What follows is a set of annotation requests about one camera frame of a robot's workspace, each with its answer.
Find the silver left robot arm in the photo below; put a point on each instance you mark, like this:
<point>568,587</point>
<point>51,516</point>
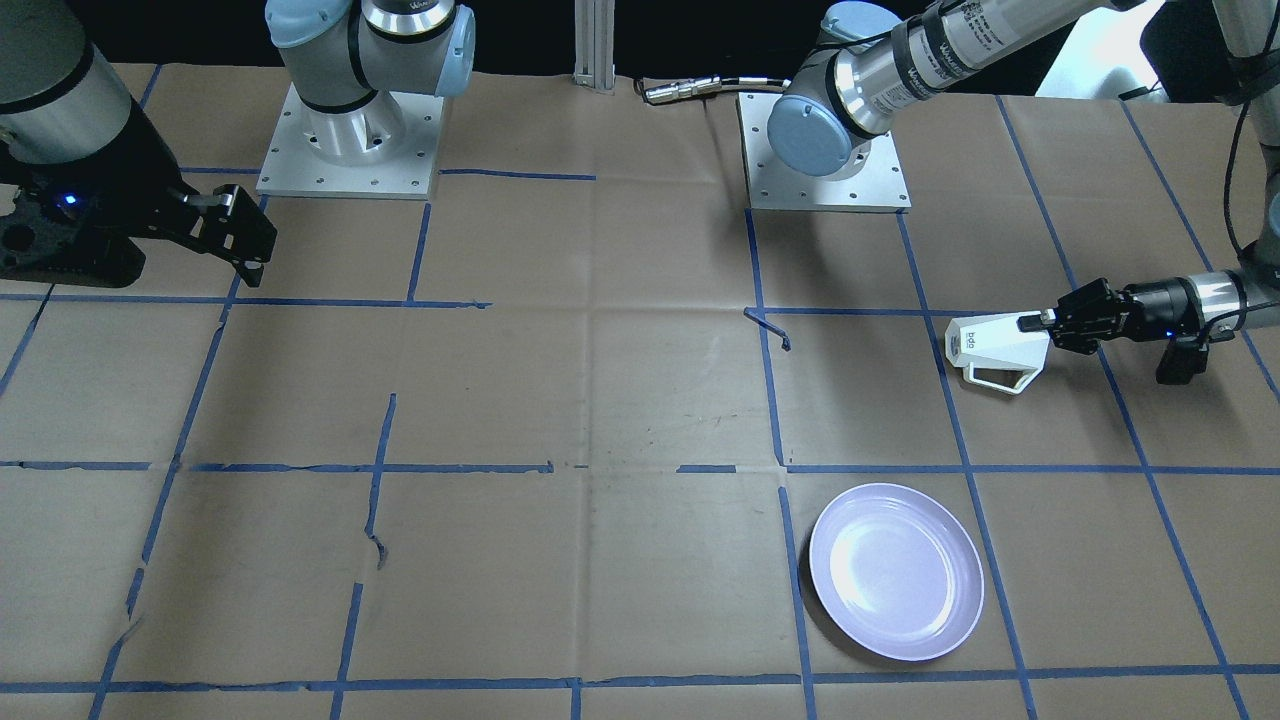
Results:
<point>869,65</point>

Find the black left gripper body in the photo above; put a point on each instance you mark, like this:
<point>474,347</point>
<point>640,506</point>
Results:
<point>1157,302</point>

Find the aluminium profile post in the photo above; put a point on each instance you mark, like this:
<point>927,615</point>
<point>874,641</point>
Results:
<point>593,42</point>

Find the white faceted cup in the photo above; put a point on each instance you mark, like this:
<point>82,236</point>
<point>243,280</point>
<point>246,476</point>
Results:
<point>994,352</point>

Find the lavender round plate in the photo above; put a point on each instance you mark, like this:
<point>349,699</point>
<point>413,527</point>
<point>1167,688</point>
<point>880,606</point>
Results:
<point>897,572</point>

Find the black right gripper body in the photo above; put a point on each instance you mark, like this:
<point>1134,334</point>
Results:
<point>137,172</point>

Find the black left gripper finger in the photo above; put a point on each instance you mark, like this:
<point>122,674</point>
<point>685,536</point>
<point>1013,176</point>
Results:
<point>1040,322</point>

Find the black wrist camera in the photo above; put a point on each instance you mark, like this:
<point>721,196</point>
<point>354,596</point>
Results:
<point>1183,360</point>

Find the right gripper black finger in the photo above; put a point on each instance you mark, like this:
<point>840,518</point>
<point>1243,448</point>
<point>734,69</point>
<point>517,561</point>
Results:
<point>236,230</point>

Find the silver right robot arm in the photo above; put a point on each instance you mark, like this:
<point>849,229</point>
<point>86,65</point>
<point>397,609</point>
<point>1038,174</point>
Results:
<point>65,101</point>

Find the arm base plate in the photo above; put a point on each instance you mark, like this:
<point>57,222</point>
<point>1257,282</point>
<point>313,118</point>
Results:
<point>385,150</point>
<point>798,157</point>

